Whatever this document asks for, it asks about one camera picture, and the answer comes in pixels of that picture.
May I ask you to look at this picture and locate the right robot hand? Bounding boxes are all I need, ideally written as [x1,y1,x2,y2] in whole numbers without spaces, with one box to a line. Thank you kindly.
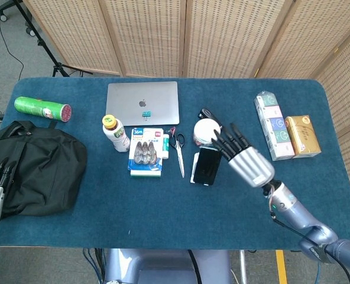
[210,122,276,188]

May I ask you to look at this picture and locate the black smartphone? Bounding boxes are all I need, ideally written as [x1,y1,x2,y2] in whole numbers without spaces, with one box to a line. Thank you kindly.
[193,147,222,186]

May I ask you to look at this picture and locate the white phone stand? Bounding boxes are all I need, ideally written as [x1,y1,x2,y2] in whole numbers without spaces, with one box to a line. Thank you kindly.
[189,152,211,187]

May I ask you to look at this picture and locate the gold tissue box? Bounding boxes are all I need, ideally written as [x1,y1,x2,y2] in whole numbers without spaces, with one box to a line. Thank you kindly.
[284,114,322,159]

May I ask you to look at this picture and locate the tissue pack multipack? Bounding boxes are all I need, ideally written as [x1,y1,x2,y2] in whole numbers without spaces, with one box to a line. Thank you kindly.
[254,91,296,162]

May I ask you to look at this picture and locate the clear jar white lid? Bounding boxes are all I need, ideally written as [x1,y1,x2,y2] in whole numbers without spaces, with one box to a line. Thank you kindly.
[192,118,222,149]

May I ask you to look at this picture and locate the black fabric bag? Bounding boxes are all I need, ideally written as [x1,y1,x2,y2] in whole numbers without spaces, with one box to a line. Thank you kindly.
[0,120,88,220]

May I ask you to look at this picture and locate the black stapler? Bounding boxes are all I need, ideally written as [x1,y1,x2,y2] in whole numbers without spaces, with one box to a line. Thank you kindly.
[197,108,225,130]

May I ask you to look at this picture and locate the green chips can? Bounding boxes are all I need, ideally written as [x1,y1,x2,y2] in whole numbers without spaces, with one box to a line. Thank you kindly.
[14,96,73,122]

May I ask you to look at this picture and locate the correction tape blister pack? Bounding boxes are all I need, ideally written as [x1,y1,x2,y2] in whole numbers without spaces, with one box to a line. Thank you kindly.
[127,127,164,172]

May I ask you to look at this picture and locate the metal table leg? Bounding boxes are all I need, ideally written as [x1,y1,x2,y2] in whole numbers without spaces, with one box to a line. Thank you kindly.
[238,250,249,284]

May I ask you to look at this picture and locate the blue table cover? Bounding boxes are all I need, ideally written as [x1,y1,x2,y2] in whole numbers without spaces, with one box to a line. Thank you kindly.
[0,76,350,251]

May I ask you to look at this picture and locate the silver laptop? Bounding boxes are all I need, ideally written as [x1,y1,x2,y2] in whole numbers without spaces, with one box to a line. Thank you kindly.
[105,80,180,127]

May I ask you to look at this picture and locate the drink bottle yellow cap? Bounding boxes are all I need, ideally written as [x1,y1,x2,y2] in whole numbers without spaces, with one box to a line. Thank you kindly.
[102,114,131,153]

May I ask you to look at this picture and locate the wicker folding screen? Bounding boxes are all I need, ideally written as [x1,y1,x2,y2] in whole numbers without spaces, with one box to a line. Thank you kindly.
[22,0,350,221]

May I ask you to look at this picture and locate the grey robot torso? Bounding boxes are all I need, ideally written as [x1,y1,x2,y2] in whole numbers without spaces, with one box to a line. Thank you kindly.
[103,248,233,284]

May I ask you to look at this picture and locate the black handled scissors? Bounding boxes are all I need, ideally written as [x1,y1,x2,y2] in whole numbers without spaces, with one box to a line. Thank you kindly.
[168,133,186,179]

